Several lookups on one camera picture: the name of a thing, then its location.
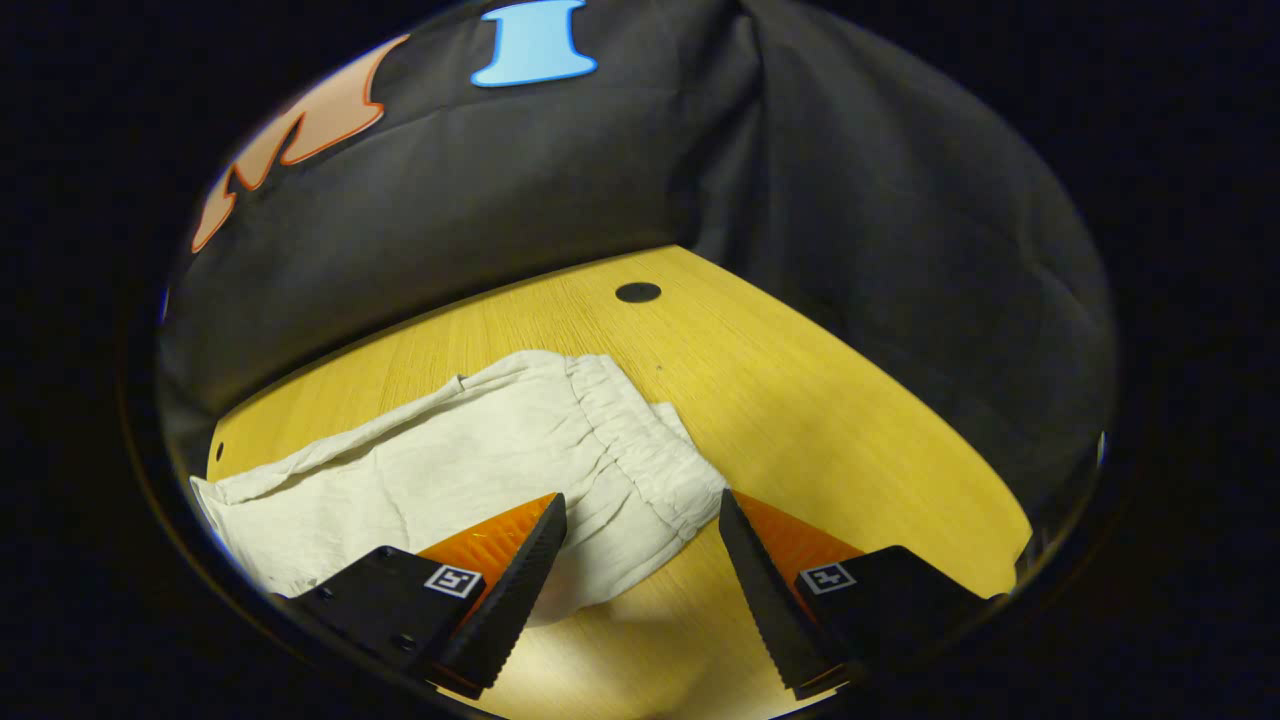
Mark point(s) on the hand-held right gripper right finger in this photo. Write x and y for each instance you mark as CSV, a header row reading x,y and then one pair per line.
x,y
770,605

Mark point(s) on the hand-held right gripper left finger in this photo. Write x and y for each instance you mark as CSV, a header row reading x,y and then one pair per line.
x,y
515,590

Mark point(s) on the white jeans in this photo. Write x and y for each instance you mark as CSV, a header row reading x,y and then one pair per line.
x,y
480,450

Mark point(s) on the black backdrop cloth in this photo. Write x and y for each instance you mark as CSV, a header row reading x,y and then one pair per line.
x,y
500,200

